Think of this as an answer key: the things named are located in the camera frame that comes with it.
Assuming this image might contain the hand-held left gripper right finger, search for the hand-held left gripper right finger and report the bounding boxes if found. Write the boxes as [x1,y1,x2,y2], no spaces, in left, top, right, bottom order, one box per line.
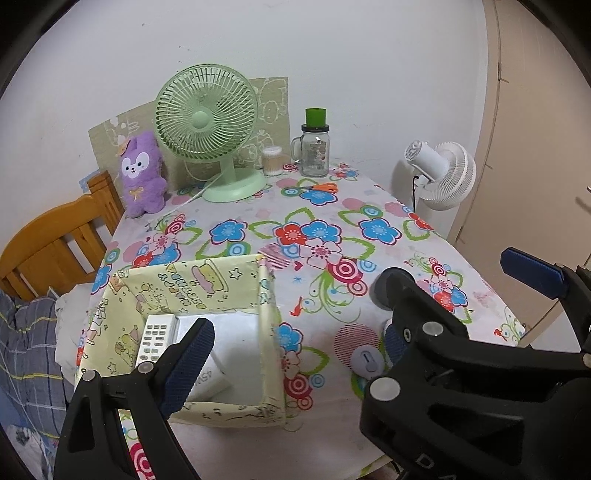
[385,322,408,367]

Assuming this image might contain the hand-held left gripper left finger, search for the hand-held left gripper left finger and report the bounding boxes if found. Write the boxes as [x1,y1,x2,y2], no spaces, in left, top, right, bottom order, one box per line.
[53,318,217,480]

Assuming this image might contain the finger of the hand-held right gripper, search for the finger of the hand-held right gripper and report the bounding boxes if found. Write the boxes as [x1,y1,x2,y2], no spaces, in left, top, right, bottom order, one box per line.
[501,246,591,342]
[367,279,555,418]

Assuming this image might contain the white rounded case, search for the white rounded case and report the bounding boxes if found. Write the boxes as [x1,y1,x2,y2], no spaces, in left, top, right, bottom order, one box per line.
[350,345,385,378]

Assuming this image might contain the black round disc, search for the black round disc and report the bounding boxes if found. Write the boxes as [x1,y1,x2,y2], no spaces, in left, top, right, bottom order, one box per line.
[374,267,416,315]

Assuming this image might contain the yellow cartoon printed box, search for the yellow cartoon printed box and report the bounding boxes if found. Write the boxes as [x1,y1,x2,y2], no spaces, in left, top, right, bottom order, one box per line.
[76,255,287,428]

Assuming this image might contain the white power adapter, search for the white power adapter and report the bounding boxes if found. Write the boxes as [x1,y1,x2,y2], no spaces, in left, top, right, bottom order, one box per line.
[187,348,233,400]

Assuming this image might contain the white remote control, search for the white remote control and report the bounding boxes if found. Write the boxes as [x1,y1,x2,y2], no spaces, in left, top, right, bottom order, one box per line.
[135,315,178,367]

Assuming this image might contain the white clip fan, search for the white clip fan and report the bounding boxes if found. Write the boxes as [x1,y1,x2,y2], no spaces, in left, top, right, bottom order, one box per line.
[404,140,477,241]

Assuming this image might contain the white cloth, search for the white cloth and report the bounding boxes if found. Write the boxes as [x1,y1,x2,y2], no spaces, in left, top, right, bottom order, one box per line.
[54,284,95,370]

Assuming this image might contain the beige wooden door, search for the beige wooden door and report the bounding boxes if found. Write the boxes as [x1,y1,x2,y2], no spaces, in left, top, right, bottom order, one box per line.
[457,0,591,347]

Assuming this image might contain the floral tablecloth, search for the floral tablecloth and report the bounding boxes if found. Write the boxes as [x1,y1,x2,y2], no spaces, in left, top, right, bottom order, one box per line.
[76,161,527,480]

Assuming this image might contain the blue plaid quilt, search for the blue plaid quilt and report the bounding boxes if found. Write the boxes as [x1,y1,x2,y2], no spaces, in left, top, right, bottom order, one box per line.
[0,291,77,435]

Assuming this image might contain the patterned bed sheet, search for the patterned bed sheet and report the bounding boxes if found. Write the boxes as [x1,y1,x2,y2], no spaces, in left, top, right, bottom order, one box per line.
[4,415,63,480]

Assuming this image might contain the purple plush toy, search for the purple plush toy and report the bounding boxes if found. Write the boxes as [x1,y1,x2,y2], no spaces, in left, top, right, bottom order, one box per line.
[119,130,169,219]

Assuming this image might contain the orange wooden chair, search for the orange wooden chair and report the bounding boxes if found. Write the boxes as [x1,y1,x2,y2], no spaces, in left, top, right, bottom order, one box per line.
[0,171,125,301]

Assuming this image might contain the glass jar mug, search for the glass jar mug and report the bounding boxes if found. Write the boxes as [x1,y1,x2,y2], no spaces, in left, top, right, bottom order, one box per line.
[290,124,332,177]

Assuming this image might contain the cotton swab box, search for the cotton swab box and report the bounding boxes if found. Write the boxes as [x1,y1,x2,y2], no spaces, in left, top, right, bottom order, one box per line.
[262,145,284,176]

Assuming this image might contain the green desk fan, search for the green desk fan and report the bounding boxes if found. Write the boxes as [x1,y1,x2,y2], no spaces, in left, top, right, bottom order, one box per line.
[154,65,267,203]

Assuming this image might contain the beige cartoon printed sheet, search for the beige cartoon printed sheet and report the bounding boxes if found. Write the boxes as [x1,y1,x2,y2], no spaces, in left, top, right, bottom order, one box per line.
[88,76,293,195]

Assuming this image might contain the black fan cable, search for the black fan cable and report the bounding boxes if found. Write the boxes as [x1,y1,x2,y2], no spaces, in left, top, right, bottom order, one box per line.
[412,173,428,215]

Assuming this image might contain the white fan cable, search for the white fan cable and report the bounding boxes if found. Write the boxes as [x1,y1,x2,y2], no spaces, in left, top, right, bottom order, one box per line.
[147,181,218,229]

